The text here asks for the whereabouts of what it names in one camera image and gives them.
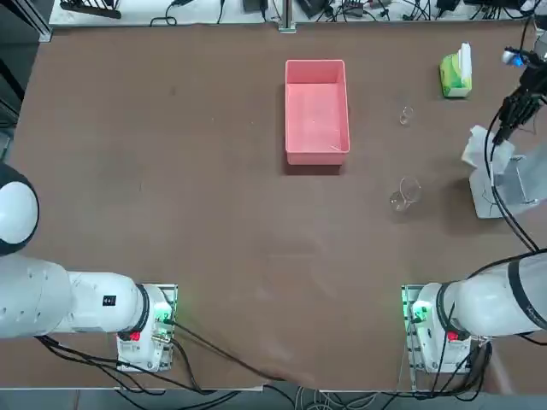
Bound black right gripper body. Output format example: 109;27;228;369
515;59;547;102

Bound white tissue sheet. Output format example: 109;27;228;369
461;125;516;173
456;41;473;82

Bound green tissue pack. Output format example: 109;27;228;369
438;53;474;99

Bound white bin with lid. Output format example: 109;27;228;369
468;155;539;220

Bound large glass beaker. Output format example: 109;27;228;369
387;175;424;214

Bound pink plastic container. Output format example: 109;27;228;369
284;58;351;167

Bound black finned device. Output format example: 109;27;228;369
59;0;123;19

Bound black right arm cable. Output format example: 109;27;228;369
482;97;542;253

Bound aluminium frame post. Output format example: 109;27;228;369
276;0;297;33

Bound aluminium frame profile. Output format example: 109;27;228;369
16;0;53;43

